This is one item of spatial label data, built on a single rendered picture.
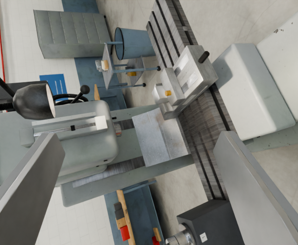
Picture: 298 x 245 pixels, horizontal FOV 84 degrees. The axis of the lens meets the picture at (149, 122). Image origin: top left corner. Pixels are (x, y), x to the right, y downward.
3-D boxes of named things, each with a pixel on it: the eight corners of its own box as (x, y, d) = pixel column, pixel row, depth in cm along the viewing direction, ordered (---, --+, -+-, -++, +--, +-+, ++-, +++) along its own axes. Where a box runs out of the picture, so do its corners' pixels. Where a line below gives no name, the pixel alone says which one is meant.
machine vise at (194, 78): (202, 44, 62) (176, 44, 57) (219, 78, 57) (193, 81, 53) (166, 94, 92) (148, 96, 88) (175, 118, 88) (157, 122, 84)
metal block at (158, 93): (167, 84, 73) (155, 86, 71) (172, 96, 71) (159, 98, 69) (162, 91, 77) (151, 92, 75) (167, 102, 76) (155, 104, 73)
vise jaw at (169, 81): (172, 67, 69) (164, 67, 68) (185, 98, 65) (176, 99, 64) (167, 76, 75) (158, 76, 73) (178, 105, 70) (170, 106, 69)
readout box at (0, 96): (46, 77, 80) (-9, 81, 72) (49, 94, 78) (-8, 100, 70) (54, 96, 98) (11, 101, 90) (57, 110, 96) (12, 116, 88)
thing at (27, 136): (104, 115, 49) (18, 129, 41) (107, 128, 48) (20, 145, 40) (103, 119, 52) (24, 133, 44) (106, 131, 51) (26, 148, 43)
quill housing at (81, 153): (107, 95, 55) (-16, 110, 43) (122, 155, 50) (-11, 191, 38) (103, 115, 72) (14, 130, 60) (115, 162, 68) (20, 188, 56)
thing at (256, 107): (253, 41, 64) (231, 41, 59) (299, 125, 56) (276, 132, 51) (187, 99, 109) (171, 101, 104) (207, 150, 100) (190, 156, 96)
